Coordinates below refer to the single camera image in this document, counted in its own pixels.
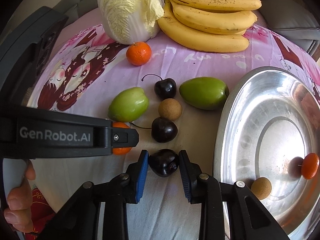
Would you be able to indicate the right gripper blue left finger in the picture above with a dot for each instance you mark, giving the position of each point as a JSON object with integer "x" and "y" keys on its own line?
{"x": 141, "y": 173}

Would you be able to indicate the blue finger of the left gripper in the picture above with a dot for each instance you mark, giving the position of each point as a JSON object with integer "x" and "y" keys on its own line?
{"x": 124, "y": 137}

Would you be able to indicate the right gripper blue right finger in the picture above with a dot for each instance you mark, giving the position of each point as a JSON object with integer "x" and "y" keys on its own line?
{"x": 186, "y": 172}

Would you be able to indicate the small orange tangerine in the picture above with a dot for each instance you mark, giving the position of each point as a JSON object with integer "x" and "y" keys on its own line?
{"x": 123, "y": 150}

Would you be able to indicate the dark cherry without stem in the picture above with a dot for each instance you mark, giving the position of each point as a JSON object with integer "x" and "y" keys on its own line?
{"x": 164, "y": 162}

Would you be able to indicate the green jujube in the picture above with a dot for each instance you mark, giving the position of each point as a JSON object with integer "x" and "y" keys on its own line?
{"x": 128, "y": 105}
{"x": 206, "y": 93}

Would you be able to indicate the dark cherry thin stem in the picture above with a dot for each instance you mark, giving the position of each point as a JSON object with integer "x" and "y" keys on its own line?
{"x": 162, "y": 129}

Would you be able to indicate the brown longan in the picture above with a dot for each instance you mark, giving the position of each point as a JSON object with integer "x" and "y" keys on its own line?
{"x": 170, "y": 109}
{"x": 261, "y": 188}

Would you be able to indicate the dark cherry curved stem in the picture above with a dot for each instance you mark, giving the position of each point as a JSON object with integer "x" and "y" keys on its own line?
{"x": 164, "y": 88}

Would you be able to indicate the large orange tangerine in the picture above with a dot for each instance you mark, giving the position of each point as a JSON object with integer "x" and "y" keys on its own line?
{"x": 138, "y": 53}

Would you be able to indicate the person's left hand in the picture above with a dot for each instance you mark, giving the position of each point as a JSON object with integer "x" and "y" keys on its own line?
{"x": 20, "y": 199}

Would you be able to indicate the pink cartoon tablecloth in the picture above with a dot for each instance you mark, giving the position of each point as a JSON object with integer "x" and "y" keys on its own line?
{"x": 202, "y": 142}

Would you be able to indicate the brown longan in plate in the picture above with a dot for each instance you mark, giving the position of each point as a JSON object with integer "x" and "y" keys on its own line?
{"x": 261, "y": 188}

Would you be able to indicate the silver metal plate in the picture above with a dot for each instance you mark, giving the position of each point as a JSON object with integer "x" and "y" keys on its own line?
{"x": 268, "y": 125}

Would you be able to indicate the tangerine in plate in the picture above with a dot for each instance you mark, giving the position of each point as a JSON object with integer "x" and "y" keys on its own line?
{"x": 309, "y": 166}

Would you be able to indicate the napa cabbage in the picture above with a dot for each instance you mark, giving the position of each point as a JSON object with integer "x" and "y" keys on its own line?
{"x": 131, "y": 21}

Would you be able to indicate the middle yellow banana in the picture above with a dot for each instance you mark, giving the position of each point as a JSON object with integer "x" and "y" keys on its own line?
{"x": 213, "y": 22}

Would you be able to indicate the grey cushion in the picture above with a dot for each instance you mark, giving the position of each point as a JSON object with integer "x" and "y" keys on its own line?
{"x": 293, "y": 20}

